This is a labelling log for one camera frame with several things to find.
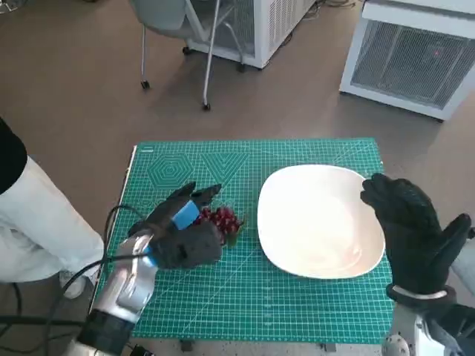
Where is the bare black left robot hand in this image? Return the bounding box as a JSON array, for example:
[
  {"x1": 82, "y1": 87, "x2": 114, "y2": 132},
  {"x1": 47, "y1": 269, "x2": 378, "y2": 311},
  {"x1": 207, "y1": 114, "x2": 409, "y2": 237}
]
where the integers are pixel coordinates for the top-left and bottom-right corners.
[{"x1": 128, "y1": 180, "x2": 223, "y2": 239}]

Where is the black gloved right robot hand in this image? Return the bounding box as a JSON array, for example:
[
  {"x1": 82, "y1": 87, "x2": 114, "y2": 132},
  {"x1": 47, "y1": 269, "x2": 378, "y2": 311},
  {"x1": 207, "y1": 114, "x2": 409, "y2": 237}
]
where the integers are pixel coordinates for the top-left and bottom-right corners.
[{"x1": 360, "y1": 172, "x2": 472, "y2": 297}]

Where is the red toy grape bunch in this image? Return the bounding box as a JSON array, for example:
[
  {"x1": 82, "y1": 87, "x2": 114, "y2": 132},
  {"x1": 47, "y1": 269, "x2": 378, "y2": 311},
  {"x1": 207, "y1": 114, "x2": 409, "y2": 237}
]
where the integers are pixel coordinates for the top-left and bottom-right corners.
[{"x1": 192, "y1": 205, "x2": 248, "y2": 248}]

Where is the white square plate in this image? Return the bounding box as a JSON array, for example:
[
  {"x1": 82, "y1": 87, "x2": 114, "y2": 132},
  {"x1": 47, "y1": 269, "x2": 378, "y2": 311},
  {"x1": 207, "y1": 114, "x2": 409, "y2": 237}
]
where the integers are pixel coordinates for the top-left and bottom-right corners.
[{"x1": 256, "y1": 165, "x2": 386, "y2": 280}]

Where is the green cutting mat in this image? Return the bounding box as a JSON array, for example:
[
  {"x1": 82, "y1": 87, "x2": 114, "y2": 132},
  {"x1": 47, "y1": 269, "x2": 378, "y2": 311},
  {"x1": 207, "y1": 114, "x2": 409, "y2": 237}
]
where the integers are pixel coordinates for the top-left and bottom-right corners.
[{"x1": 88, "y1": 136, "x2": 396, "y2": 340}]

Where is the person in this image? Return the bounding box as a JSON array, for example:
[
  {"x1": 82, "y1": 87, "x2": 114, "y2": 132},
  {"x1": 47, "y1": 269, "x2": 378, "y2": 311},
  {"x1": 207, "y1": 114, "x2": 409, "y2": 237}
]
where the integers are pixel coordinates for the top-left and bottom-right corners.
[{"x1": 0, "y1": 116, "x2": 108, "y2": 300}]

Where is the large white mesh cabinet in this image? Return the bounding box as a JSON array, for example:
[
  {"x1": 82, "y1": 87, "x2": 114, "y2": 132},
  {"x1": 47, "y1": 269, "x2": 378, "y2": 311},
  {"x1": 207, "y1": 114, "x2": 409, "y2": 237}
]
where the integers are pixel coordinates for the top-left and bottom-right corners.
[{"x1": 338, "y1": 0, "x2": 475, "y2": 122}]

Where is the grey chair on castors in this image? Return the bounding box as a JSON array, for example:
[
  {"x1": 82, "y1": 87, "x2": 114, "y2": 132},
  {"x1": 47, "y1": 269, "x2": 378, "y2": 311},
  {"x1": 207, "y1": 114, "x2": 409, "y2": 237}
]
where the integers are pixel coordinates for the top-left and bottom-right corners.
[{"x1": 128, "y1": 0, "x2": 252, "y2": 111}]

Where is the white mesh cabinet on castors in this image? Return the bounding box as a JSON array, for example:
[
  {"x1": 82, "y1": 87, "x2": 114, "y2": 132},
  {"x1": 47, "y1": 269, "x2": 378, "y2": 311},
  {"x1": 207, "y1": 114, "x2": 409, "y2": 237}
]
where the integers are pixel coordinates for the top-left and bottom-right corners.
[{"x1": 183, "y1": 0, "x2": 318, "y2": 72}]

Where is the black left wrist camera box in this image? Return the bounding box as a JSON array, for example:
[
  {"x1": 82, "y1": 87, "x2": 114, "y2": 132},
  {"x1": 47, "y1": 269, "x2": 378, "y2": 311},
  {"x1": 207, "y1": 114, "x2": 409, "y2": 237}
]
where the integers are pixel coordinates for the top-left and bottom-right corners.
[{"x1": 150, "y1": 221, "x2": 225, "y2": 271}]

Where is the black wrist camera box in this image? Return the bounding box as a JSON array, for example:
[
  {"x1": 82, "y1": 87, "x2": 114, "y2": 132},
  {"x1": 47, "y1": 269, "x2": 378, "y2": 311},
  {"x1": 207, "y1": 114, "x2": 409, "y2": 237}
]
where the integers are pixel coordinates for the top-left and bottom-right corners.
[
  {"x1": 422, "y1": 304, "x2": 475, "y2": 356},
  {"x1": 150, "y1": 221, "x2": 225, "y2": 271}
]

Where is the black looping arm cable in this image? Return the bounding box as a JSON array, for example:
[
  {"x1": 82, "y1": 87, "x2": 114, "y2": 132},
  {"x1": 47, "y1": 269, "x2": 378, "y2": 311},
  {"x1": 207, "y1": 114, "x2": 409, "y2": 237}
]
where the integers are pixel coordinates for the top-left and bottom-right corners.
[{"x1": 47, "y1": 205, "x2": 154, "y2": 320}]

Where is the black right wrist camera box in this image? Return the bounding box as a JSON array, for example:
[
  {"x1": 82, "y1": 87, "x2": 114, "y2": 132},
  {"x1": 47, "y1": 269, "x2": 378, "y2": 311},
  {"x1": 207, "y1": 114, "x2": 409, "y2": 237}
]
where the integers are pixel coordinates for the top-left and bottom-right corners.
[{"x1": 422, "y1": 304, "x2": 475, "y2": 356}]

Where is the black cable on floor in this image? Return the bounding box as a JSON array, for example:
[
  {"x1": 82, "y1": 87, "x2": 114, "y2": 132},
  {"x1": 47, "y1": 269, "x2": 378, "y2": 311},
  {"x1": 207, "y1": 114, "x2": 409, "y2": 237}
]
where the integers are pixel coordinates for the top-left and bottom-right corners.
[{"x1": 0, "y1": 314, "x2": 86, "y2": 328}]

